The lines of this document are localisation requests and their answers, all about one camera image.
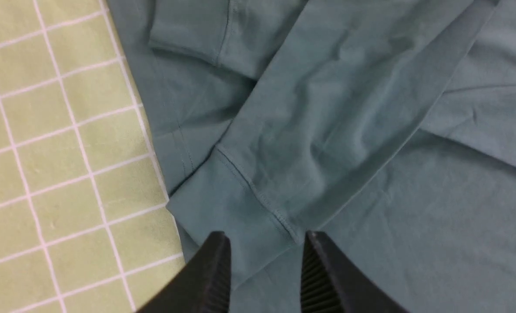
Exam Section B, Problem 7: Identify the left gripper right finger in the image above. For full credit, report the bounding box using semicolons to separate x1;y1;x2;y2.
301;230;407;313

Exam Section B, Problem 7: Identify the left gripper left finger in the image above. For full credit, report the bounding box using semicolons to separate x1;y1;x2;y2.
138;231;231;313

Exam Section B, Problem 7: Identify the green long-sleeved shirt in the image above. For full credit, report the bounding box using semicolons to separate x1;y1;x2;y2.
107;0;516;313

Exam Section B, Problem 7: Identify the green checkered tablecloth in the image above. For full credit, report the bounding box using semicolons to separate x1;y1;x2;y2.
0;0;184;313

